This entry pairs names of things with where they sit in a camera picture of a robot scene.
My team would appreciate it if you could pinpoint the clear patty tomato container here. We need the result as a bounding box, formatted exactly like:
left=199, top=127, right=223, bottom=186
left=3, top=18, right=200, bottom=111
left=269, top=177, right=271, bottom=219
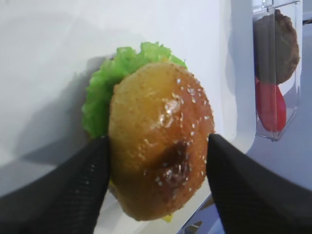
left=253, top=0, right=302, bottom=141

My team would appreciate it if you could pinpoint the right brown meat patty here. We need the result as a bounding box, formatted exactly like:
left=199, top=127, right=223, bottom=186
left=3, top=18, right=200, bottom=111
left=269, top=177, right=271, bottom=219
left=253, top=9, right=300, bottom=85

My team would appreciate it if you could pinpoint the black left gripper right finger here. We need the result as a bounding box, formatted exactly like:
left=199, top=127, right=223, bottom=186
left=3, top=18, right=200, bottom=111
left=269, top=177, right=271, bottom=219
left=206, top=134, right=312, bottom=234

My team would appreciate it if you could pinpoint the sesame seed top bun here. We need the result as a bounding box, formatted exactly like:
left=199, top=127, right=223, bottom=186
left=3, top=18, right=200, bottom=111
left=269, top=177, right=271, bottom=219
left=108, top=62, right=215, bottom=221

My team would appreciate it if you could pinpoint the white paper sheet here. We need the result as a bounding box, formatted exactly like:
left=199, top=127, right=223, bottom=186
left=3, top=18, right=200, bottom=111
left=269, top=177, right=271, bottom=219
left=0, top=0, right=238, bottom=171

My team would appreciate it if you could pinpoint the green lettuce under patty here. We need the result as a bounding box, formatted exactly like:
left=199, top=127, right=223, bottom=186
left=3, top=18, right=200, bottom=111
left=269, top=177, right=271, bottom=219
left=81, top=42, right=187, bottom=139

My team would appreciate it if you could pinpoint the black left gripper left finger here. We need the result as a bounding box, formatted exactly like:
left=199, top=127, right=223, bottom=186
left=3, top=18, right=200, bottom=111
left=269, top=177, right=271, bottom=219
left=0, top=136, right=110, bottom=234

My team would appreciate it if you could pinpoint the right red tomato slice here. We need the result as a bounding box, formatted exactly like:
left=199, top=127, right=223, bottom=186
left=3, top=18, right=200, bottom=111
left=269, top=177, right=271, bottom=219
left=255, top=81, right=287, bottom=133

